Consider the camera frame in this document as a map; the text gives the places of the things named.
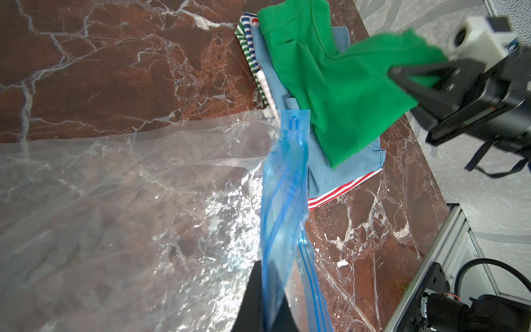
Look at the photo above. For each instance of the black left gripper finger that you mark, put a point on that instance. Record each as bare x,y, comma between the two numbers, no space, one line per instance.
251,313

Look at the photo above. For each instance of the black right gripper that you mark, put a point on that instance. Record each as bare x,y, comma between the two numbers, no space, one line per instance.
461,97

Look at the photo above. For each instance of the solid green garment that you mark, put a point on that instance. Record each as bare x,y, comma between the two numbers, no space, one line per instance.
350,96

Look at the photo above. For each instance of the clear vacuum bag blue zipper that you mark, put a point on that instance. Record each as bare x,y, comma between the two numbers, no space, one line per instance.
159,230

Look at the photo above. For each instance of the red striped garment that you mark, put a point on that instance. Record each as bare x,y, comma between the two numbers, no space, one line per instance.
344,189

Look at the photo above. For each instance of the green striped tank top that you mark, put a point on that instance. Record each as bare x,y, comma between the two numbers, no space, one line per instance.
241,40

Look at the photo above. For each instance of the blue striped tank top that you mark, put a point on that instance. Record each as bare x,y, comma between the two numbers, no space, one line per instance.
249,20

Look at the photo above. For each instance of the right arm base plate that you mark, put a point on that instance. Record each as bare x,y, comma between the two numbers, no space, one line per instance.
434,307

